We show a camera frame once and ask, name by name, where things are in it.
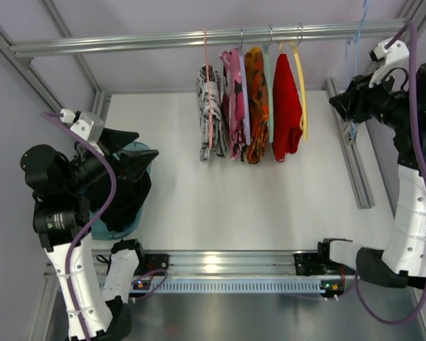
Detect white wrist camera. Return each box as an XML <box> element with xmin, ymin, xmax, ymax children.
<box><xmin>60</xmin><ymin>108</ymin><xmax>104</xmax><ymax>144</ymax></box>
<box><xmin>368</xmin><ymin>39</ymin><xmax>410</xmax><ymax>88</ymax></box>

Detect left aluminium frame post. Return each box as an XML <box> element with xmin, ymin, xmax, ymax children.
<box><xmin>0</xmin><ymin>1</ymin><xmax>103</xmax><ymax>112</ymax></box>

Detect black trousers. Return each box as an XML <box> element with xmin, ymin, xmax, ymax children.
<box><xmin>85</xmin><ymin>171</ymin><xmax>151</xmax><ymax>232</ymax></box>

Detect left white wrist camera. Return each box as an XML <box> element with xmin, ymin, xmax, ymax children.
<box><xmin>60</xmin><ymin>108</ymin><xmax>104</xmax><ymax>144</ymax></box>

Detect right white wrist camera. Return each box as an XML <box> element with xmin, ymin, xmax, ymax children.
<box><xmin>368</xmin><ymin>39</ymin><xmax>410</xmax><ymax>88</ymax></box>

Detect black white patterned garment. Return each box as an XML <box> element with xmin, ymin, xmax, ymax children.
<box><xmin>196</xmin><ymin>65</ymin><xmax>228</xmax><ymax>162</ymax></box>

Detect aluminium frame post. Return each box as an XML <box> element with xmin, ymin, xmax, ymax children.
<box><xmin>320</xmin><ymin>1</ymin><xmax>426</xmax><ymax>209</ymax></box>
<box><xmin>0</xmin><ymin>1</ymin><xmax>103</xmax><ymax>112</ymax></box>

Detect orange patterned garment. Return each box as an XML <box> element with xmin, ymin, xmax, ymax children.
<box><xmin>244</xmin><ymin>47</ymin><xmax>269</xmax><ymax>164</ymax></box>

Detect aluminium hanging rail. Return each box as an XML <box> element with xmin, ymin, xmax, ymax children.
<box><xmin>10</xmin><ymin>18</ymin><xmax>407</xmax><ymax>58</ymax></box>

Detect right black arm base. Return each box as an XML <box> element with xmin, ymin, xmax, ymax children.
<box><xmin>293</xmin><ymin>252</ymin><xmax>355</xmax><ymax>279</ymax></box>

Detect mint green hanger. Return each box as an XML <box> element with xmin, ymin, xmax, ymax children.
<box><xmin>263</xmin><ymin>26</ymin><xmax>274</xmax><ymax>144</ymax></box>

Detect grey slotted cable duct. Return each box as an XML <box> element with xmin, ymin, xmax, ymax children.
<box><xmin>130</xmin><ymin>278</ymin><xmax>331</xmax><ymax>294</ymax></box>

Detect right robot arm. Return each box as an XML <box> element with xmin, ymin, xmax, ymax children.
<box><xmin>318</xmin><ymin>63</ymin><xmax>426</xmax><ymax>289</ymax></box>

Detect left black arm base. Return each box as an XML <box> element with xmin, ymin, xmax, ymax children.
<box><xmin>134</xmin><ymin>253</ymin><xmax>170</xmax><ymax>276</ymax></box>

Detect lilac hanger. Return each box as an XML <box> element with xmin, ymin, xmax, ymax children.
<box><xmin>238</xmin><ymin>31</ymin><xmax>251</xmax><ymax>146</ymax></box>

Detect yellow hanger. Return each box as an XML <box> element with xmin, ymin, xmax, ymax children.
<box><xmin>289</xmin><ymin>23</ymin><xmax>308</xmax><ymax>141</ymax></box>

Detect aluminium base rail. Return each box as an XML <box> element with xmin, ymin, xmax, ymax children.
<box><xmin>44</xmin><ymin>249</ymin><xmax>359</xmax><ymax>277</ymax></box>

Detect pink patterned garment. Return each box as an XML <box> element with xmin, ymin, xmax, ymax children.
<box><xmin>219</xmin><ymin>48</ymin><xmax>246</xmax><ymax>160</ymax></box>

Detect teal plastic bin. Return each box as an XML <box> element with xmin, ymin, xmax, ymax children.
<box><xmin>90</xmin><ymin>141</ymin><xmax>153</xmax><ymax>241</ymax></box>

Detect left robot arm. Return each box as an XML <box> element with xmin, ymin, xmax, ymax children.
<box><xmin>21</xmin><ymin>129</ymin><xmax>158</xmax><ymax>340</ymax></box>

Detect red garment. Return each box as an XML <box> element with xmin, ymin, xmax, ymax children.
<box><xmin>272</xmin><ymin>53</ymin><xmax>302</xmax><ymax>162</ymax></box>

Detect pink hanger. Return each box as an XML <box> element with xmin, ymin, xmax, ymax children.
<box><xmin>203</xmin><ymin>28</ymin><xmax>213</xmax><ymax>150</ymax></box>

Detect right aluminium frame post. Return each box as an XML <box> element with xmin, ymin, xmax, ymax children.
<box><xmin>320</xmin><ymin>1</ymin><xmax>426</xmax><ymax>209</ymax></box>

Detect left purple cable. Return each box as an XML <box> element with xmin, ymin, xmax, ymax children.
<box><xmin>40</xmin><ymin>112</ymin><xmax>168</xmax><ymax>338</ymax></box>

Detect blue hanger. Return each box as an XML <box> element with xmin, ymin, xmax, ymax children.
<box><xmin>346</xmin><ymin>0</ymin><xmax>372</xmax><ymax>141</ymax></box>

